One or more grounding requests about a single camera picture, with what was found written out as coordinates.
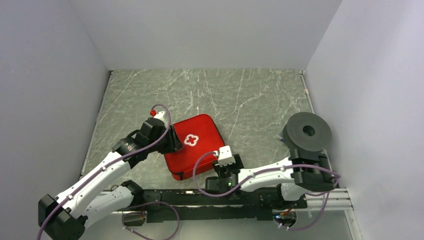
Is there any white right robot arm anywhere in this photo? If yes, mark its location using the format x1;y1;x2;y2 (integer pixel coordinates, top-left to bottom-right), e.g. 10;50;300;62
201;146;341;208

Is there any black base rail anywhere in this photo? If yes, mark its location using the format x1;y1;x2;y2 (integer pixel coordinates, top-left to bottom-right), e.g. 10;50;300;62
120;187;308;223

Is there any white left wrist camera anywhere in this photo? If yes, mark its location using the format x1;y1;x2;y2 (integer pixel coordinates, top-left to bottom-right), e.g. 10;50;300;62
150;109;169;122

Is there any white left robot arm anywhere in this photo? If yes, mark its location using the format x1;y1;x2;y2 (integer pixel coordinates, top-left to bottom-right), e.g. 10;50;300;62
36;116;182;240

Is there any red medicine kit case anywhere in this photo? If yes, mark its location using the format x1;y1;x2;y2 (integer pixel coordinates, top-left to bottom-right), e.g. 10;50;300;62
164;114;225;181

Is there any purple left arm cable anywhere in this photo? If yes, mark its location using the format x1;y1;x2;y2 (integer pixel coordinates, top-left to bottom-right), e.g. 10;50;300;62
36;103;181;240

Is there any grey filament spool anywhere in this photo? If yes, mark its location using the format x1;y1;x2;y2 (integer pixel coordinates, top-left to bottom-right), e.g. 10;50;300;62
281;112;332;152

